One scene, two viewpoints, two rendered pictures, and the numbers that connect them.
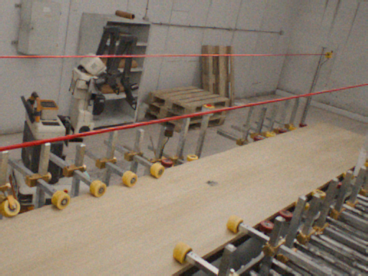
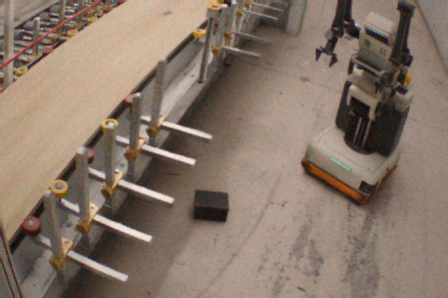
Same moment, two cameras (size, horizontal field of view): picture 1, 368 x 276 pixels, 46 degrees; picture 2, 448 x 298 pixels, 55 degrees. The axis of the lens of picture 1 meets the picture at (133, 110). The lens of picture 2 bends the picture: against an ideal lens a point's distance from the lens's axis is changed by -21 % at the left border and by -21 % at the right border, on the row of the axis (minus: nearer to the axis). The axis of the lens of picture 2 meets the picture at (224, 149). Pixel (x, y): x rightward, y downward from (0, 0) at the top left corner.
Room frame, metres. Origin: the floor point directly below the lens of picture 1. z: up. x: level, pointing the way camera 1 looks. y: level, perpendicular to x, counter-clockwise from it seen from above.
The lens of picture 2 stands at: (5.72, -1.84, 2.18)
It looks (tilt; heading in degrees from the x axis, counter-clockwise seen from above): 35 degrees down; 149
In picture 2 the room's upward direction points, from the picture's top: 11 degrees clockwise
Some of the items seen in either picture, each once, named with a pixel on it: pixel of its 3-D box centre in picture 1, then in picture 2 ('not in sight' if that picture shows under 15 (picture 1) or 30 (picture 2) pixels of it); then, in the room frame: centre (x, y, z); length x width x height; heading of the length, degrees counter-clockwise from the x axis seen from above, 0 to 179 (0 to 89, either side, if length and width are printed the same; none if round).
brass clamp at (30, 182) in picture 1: (38, 179); not in sight; (2.09, 0.44, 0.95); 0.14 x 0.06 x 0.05; 139
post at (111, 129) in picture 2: (270, 126); (110, 174); (4.17, -1.40, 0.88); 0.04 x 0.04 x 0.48; 49
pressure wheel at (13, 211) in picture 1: (9, 208); not in sight; (1.79, 0.49, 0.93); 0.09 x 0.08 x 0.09; 49
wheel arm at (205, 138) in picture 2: (236, 140); (166, 127); (3.80, -1.00, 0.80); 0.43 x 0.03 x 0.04; 49
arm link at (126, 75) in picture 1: (129, 61); (341, 4); (3.55, 0.11, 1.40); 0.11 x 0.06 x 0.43; 26
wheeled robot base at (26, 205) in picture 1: (50, 183); (355, 156); (3.55, 0.63, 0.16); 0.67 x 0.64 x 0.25; 115
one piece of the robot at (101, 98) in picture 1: (93, 98); (368, 69); (3.67, 0.36, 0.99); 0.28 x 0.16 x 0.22; 25
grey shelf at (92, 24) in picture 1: (110, 73); not in sight; (5.77, 0.40, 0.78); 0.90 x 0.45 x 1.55; 139
